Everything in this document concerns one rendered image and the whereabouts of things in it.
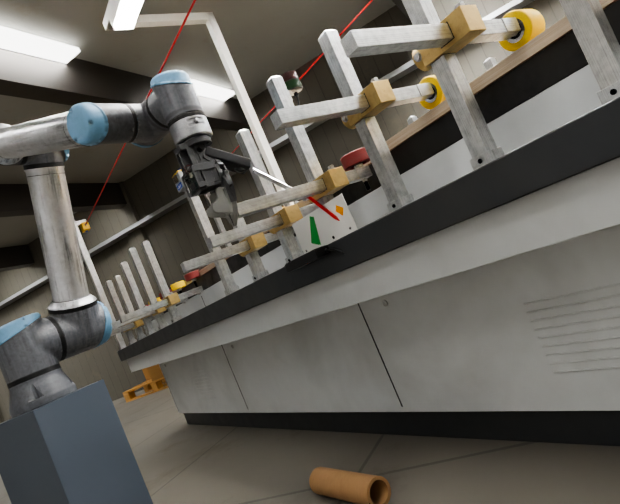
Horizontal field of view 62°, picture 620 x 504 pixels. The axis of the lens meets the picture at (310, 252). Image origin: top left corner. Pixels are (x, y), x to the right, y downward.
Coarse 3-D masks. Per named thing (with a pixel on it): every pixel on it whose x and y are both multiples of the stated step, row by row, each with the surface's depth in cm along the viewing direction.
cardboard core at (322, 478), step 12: (324, 468) 159; (312, 480) 158; (324, 480) 153; (336, 480) 148; (348, 480) 144; (360, 480) 140; (372, 480) 137; (384, 480) 139; (324, 492) 153; (336, 492) 147; (348, 492) 142; (360, 492) 137; (372, 492) 144; (384, 492) 140
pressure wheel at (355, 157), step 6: (354, 150) 139; (360, 150) 139; (348, 156) 139; (354, 156) 139; (360, 156) 139; (366, 156) 139; (342, 162) 142; (348, 162) 140; (354, 162) 139; (360, 162) 140; (366, 162) 144; (348, 168) 141; (354, 168) 145; (366, 186) 142
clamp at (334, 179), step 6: (336, 168) 132; (342, 168) 133; (324, 174) 132; (330, 174) 130; (336, 174) 131; (342, 174) 132; (324, 180) 132; (330, 180) 130; (336, 180) 130; (342, 180) 132; (330, 186) 131; (336, 186) 130; (342, 186) 132; (324, 192) 134; (330, 192) 134; (318, 198) 137
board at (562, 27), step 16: (608, 0) 91; (544, 32) 100; (560, 32) 98; (528, 48) 104; (544, 48) 102; (496, 64) 110; (512, 64) 107; (480, 80) 114; (496, 80) 112; (432, 112) 126; (448, 112) 124; (416, 128) 132
